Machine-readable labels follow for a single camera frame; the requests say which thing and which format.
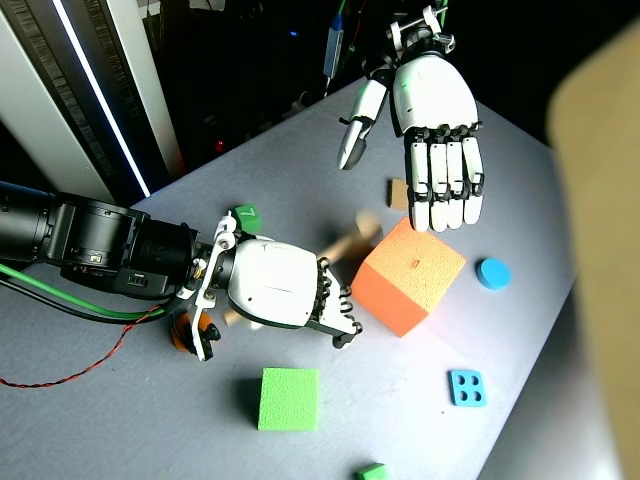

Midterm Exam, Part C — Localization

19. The blue square four-hole block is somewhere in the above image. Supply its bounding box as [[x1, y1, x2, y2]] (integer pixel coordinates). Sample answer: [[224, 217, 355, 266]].
[[448, 369, 489, 408]]

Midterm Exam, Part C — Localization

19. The blue white cable adapter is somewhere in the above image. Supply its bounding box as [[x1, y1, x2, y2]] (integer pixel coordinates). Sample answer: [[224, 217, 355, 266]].
[[323, 13, 346, 79]]

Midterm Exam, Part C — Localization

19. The small green number cube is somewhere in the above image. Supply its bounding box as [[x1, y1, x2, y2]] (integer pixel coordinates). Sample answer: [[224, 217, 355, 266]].
[[232, 203, 264, 234]]

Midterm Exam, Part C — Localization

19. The red black twisted wire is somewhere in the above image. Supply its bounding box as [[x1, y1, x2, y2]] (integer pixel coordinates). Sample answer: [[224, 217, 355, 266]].
[[0, 303, 165, 390]]

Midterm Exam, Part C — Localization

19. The white column with light strip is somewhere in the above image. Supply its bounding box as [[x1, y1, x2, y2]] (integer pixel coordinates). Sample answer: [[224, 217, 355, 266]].
[[0, 0, 187, 199]]

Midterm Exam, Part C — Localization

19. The thick green cable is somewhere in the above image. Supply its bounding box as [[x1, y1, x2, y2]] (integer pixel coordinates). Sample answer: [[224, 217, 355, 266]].
[[0, 261, 170, 322]]

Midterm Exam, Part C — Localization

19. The wooden mallet with white grip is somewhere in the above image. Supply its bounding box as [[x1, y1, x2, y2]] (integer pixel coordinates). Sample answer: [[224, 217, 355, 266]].
[[222, 209, 385, 332]]

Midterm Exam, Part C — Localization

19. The thick black cable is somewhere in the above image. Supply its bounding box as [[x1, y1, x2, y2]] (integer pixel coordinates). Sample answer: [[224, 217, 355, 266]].
[[0, 278, 167, 327]]

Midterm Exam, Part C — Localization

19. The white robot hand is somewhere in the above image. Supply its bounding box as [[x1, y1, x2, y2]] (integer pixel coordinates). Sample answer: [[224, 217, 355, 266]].
[[337, 52, 486, 234], [227, 238, 364, 350]]

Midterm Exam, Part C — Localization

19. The brown wooden rectangular block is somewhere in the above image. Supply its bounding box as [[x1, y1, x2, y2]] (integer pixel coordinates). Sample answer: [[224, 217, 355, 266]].
[[387, 178, 412, 211]]

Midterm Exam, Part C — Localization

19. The green foam cube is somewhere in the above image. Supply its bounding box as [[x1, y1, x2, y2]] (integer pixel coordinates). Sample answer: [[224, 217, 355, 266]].
[[257, 367, 321, 432]]

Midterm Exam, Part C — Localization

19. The large orange foam cube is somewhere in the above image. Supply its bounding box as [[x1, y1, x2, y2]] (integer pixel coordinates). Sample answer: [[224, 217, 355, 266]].
[[351, 215, 469, 339]]

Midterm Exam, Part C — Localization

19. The blurred tan board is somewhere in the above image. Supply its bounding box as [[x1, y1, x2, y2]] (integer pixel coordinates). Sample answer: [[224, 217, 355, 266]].
[[547, 19, 640, 480]]

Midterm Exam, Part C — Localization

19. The orange hexagon block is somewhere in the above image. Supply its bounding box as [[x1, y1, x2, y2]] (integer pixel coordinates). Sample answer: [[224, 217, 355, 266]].
[[169, 310, 214, 354]]

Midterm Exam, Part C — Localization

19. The blue round disc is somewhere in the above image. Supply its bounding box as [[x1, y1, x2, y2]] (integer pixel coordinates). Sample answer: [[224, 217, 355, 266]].
[[474, 257, 513, 291]]

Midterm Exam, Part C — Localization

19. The small green wedge block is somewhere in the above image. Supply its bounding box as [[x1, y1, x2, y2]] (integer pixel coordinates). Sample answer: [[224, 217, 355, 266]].
[[354, 462, 391, 480]]

